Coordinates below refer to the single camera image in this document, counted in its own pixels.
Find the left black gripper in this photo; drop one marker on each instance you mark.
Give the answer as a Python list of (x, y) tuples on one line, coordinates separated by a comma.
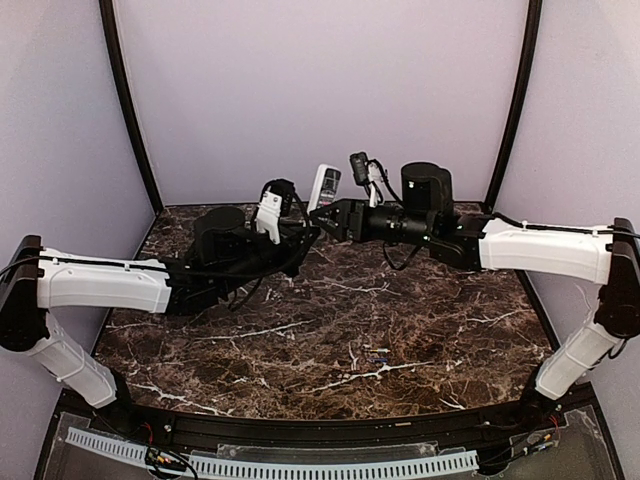
[(288, 240)]

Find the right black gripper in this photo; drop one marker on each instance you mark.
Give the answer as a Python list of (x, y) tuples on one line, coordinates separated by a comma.
[(355, 222)]

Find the white remote control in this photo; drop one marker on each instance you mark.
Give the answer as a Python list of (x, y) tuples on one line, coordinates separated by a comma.
[(325, 187)]

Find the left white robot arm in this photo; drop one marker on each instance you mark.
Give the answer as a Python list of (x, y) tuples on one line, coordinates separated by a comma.
[(225, 255)]

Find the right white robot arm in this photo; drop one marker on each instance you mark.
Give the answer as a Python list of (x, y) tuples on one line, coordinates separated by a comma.
[(423, 216)]

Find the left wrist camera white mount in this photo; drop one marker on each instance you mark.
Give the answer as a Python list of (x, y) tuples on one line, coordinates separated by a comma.
[(275, 201)]

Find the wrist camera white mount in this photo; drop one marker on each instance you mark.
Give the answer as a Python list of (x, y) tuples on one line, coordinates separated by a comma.
[(275, 201), (370, 175)]

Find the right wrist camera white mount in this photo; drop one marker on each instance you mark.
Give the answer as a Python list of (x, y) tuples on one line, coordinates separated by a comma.
[(370, 175)]

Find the black front rail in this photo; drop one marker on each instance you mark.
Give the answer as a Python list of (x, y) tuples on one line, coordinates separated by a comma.
[(476, 427)]

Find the white slotted cable duct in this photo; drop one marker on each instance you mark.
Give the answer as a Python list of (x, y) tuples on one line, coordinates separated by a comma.
[(239, 463)]

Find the right black frame post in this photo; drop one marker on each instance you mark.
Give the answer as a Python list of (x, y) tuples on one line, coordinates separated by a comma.
[(525, 64)]

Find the black frame post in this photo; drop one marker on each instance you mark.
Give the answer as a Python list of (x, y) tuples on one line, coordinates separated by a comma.
[(125, 99), (525, 64)]

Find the left black frame post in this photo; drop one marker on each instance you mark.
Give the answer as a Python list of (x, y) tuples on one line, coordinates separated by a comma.
[(125, 99)]

